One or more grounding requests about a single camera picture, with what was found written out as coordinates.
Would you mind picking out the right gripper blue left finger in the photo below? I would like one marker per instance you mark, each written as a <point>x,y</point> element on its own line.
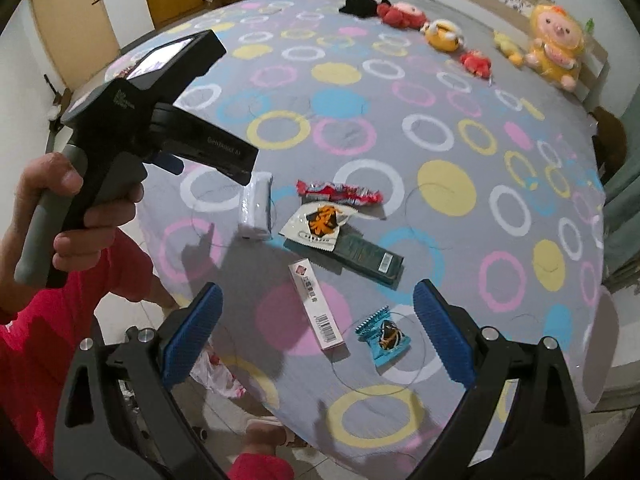
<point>185,332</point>

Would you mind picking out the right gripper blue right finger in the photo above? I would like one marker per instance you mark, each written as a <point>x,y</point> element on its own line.
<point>438,319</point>

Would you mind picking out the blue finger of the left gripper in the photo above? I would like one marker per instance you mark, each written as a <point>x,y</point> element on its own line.
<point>169,162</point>
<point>190,137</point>

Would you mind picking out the blue sunflower seed packet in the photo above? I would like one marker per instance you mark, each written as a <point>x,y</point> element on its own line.
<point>384,338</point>

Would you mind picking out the white tissue pack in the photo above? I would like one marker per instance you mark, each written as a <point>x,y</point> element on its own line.
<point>254,221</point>

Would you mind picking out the pink white long box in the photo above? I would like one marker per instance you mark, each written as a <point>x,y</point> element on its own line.
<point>315,305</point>

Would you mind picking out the dark green box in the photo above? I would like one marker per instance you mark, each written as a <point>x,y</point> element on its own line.
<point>354,253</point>

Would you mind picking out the red snack wrapper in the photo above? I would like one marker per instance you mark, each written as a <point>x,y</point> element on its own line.
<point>339,193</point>

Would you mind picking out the white orange snack packet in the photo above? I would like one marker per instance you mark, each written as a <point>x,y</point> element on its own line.
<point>317,225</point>

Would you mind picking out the trash bin with printed bag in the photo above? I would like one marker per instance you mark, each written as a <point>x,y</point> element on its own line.
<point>211,373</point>

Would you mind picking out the person left hand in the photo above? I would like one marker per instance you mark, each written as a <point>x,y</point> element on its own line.
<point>105,179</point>

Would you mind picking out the cream slipper right foot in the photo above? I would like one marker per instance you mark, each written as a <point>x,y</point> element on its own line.
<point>269,431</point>

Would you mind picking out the bed with circle-pattern sheet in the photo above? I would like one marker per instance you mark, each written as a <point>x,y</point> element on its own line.
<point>381,162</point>

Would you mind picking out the teal curtain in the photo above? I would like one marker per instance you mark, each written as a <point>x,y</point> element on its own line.
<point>621,211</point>

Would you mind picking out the black white plush toy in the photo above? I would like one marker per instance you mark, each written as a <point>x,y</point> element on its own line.
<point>362,8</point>

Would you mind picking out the brown plush chair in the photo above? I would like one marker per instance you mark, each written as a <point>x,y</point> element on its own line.
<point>609,143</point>

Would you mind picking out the red round plush toy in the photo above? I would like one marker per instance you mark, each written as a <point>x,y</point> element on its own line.
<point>401,15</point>

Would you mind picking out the small red crab plush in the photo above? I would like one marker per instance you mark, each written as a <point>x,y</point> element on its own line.
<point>476,63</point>

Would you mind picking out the yellow white plush toy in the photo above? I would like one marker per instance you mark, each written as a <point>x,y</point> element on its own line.
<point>443,35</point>

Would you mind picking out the small yellow duck plush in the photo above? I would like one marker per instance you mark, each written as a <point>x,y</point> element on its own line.
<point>509,49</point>

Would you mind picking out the large yellow pig plush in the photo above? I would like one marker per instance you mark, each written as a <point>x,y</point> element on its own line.
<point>556,45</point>

